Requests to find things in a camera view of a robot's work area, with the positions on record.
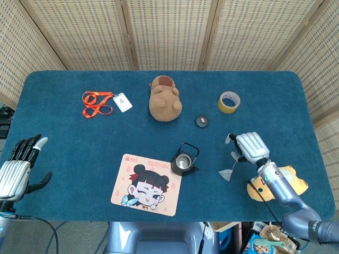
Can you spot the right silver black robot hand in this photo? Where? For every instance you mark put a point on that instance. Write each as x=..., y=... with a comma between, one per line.
x=251, y=146

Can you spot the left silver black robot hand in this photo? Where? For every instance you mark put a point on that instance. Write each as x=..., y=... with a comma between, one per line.
x=13, y=177

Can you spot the pyramid tea bag green tag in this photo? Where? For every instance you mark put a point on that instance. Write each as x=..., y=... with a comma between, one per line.
x=225, y=174

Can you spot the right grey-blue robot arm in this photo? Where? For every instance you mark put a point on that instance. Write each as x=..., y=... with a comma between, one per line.
x=283, y=188

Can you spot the black teapot lid wooden knob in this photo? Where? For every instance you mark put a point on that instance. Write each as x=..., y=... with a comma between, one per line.
x=201, y=123

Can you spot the brown snack bag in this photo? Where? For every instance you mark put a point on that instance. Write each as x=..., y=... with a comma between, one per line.
x=275, y=235

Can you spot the yellow packing tape roll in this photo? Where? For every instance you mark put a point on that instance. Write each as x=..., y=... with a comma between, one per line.
x=225, y=108

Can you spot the black equipment on floor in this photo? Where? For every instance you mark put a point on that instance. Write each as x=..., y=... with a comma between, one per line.
x=5, y=124

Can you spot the yellow plush toy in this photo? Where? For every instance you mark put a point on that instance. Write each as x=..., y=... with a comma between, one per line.
x=298, y=182

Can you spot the beige box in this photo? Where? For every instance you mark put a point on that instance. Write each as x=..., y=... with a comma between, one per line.
x=222, y=226

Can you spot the brown plush capybara toy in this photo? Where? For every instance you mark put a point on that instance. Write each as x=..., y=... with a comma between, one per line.
x=164, y=105

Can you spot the green comb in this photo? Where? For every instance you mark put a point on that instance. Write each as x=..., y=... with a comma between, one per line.
x=267, y=242

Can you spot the blue carpet table cover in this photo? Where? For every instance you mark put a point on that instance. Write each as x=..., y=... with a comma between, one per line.
x=106, y=137

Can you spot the cartoon girl mouse pad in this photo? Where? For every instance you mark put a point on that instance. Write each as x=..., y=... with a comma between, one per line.
x=143, y=188

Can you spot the grey-blue robot torso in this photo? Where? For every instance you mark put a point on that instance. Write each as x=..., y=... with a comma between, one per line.
x=159, y=238

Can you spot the white ID badge card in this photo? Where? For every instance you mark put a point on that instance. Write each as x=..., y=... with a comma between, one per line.
x=122, y=103

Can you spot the woven bamboo folding screen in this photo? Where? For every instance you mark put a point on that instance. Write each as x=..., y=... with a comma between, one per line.
x=169, y=31

